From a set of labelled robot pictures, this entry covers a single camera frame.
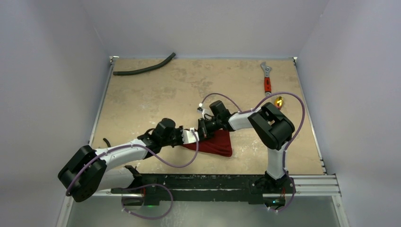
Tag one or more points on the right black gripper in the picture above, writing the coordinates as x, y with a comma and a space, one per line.
203, 128

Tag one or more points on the black foam tube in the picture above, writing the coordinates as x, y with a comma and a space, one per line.
147, 69

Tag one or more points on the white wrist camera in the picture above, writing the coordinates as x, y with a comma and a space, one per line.
190, 136
203, 109

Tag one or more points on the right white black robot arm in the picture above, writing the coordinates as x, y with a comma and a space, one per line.
274, 129

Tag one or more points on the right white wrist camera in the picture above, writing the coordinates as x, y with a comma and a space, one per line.
203, 109

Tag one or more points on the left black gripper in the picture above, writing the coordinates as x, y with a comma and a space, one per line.
178, 130

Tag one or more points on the aluminium rail frame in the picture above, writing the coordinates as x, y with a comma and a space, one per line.
133, 104

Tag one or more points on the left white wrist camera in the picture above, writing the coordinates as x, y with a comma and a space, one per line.
190, 136

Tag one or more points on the dark red cloth napkin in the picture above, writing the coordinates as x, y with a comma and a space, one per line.
220, 144

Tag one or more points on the adjustable wrench red handle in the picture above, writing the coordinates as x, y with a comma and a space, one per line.
267, 83

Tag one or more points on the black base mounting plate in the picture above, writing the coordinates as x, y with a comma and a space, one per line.
253, 189

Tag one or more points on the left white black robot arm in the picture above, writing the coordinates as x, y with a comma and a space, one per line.
83, 173

